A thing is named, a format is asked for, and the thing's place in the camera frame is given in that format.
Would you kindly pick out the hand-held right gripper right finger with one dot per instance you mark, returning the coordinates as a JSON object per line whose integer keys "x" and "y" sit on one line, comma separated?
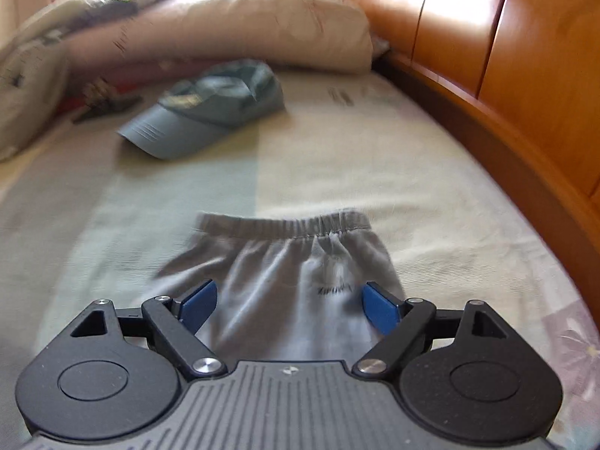
{"x": 379, "y": 309}

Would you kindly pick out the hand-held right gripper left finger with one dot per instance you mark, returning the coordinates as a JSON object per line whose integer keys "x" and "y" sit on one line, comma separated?
{"x": 201, "y": 304}

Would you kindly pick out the grey pants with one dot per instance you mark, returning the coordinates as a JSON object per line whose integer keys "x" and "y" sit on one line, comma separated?
{"x": 290, "y": 281}

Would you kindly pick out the blue cap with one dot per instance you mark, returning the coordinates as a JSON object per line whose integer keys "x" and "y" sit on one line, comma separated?
{"x": 206, "y": 108}

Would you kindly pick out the black phone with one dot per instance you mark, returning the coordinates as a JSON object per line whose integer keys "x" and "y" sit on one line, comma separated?
{"x": 119, "y": 103}

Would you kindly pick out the brown hair scrunchie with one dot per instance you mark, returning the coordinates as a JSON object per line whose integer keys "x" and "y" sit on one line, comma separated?
{"x": 101, "y": 91}

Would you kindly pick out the grey cat face cushion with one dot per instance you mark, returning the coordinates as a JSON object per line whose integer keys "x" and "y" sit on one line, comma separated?
{"x": 23, "y": 98}

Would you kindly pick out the wooden headboard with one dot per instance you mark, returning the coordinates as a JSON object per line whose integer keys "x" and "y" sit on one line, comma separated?
{"x": 492, "y": 56}

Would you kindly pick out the pink floral quilt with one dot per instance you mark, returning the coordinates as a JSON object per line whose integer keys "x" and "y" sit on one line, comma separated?
{"x": 234, "y": 28}

